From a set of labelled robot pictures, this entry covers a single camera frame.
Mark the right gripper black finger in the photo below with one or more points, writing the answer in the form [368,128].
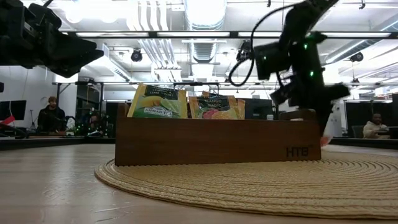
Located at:
[324,119]

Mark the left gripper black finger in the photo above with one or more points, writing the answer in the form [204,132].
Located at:
[71,56]

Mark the bright orange tea sachet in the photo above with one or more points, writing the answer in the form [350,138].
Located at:
[325,141]

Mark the yellow red fruit tea bag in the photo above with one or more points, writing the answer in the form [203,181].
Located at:
[217,109]

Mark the green lemon lime tea bag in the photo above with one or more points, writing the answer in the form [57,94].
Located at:
[157,104]

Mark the brown wooden tea organizer box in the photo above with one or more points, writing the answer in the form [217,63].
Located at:
[214,141]

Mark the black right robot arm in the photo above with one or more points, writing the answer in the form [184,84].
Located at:
[306,15]

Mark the white round column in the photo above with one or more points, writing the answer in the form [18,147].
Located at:
[336,124]

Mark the black partition panel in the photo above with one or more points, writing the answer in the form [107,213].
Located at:
[357,112]

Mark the person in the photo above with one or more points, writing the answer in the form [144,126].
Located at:
[51,119]
[95,121]
[374,127]

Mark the black ceiling spotlight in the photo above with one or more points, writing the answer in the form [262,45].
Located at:
[357,57]
[242,54]
[136,56]

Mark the black monitor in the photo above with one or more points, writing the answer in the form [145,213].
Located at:
[259,109]
[12,109]

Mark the red tube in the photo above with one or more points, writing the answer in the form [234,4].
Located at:
[7,120]

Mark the round woven straw placemat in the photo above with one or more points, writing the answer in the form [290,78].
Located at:
[248,186]

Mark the black overhead light bar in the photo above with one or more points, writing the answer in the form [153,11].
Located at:
[186,35]

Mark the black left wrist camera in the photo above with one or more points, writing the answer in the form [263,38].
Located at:
[45,17]

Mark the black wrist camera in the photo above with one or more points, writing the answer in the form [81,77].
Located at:
[45,17]
[272,60]

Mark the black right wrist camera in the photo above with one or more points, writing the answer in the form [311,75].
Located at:
[272,60]

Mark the black aluminium rig frame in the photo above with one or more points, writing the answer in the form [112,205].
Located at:
[56,142]

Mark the silver ventilation duct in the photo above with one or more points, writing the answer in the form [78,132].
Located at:
[203,51]

